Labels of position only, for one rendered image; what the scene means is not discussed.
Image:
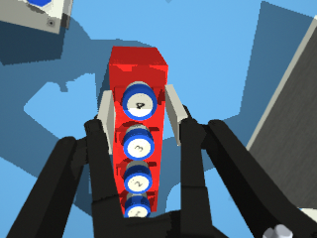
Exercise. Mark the white button panel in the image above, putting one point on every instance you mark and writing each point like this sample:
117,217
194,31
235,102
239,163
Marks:
46,15

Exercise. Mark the blue screw cap with number 1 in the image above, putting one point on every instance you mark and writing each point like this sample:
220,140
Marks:
137,206

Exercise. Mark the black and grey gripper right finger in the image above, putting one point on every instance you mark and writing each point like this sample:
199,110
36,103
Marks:
266,210

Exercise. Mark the blue screw cap with number 3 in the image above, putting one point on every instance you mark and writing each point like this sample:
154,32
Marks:
138,144

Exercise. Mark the blue flat mat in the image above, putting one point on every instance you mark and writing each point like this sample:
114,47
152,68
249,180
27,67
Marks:
225,61

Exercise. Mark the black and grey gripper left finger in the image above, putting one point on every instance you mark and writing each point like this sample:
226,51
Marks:
47,207

